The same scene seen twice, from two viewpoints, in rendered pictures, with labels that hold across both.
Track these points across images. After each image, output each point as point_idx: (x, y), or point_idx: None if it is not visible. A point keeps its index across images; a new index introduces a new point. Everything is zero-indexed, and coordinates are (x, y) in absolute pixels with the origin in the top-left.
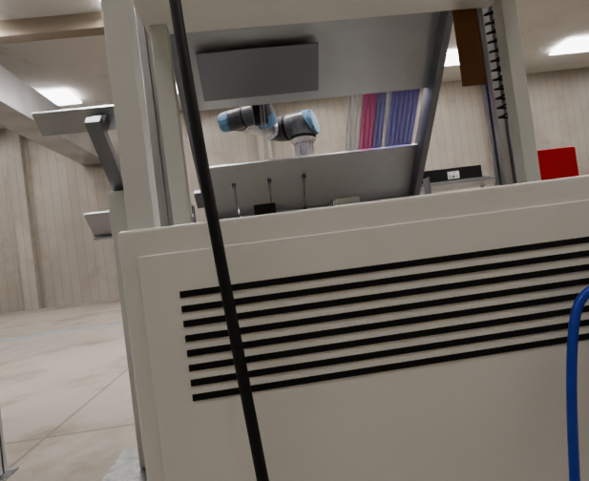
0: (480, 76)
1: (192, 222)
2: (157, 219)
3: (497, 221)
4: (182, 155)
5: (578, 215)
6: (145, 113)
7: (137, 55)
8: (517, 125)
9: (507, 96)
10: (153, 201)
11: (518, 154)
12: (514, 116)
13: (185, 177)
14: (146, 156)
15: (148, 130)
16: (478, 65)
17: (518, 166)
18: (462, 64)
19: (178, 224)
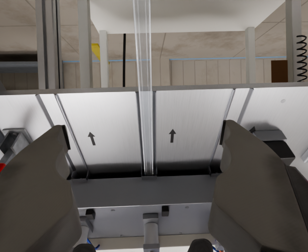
0: (283, 65)
1: (88, 0)
2: (106, 33)
3: None
4: (91, 41)
5: None
6: (107, 62)
7: (108, 78)
8: (286, 33)
9: (290, 50)
10: (107, 39)
11: (287, 15)
12: (287, 38)
13: (90, 28)
14: (108, 51)
15: (107, 58)
16: (283, 73)
17: (288, 6)
18: (273, 75)
19: (114, 33)
